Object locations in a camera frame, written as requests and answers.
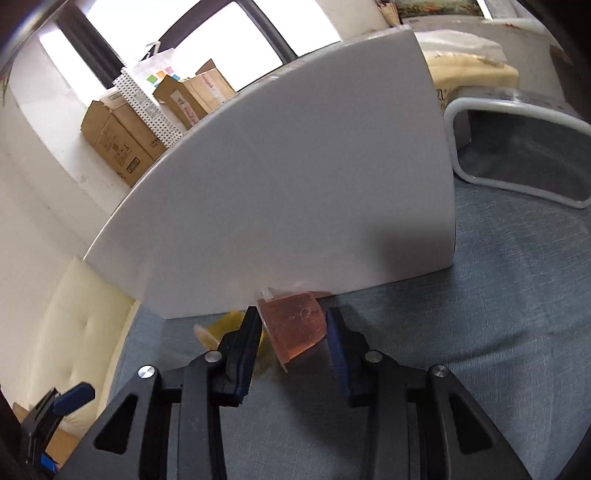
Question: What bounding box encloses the dark window frame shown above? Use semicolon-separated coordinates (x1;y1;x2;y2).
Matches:
39;0;305;93

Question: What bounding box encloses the white storage box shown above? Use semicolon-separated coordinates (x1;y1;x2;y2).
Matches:
83;27;458;320

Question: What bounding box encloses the grey basket white rim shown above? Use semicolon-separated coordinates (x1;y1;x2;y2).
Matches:
442;96;591;210

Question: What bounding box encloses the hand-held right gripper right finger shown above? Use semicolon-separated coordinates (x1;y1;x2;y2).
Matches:
325;307;532;480

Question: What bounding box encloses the cream leather cushion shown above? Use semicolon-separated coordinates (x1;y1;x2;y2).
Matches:
28;256;141;437

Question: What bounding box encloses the tall cardboard box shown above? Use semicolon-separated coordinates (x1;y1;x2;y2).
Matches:
81;88;167;188

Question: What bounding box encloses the blue-grey fabric cover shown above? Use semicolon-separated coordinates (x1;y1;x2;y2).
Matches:
99;178;591;480

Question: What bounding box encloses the open cardboard box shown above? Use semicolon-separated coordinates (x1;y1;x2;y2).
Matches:
153;59;237;130

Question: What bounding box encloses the polka dot paper bag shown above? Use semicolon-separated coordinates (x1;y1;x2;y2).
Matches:
113;67;184;148

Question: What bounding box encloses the landscape printed carton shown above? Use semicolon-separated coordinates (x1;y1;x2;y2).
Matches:
376;0;485;24

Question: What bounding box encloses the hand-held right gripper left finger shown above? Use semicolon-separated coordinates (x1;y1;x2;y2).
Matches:
60;305;264;480

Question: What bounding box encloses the orange jelly cup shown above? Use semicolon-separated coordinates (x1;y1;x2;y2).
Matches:
256;288;331;372

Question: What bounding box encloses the brown cardboard piece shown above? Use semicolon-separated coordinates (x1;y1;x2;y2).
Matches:
14;401;88;467

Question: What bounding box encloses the cream tissue pack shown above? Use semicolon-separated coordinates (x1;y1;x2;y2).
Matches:
413;28;520;88

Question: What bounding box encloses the yellow jelly cup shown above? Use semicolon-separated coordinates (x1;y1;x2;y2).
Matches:
194;310;278;365

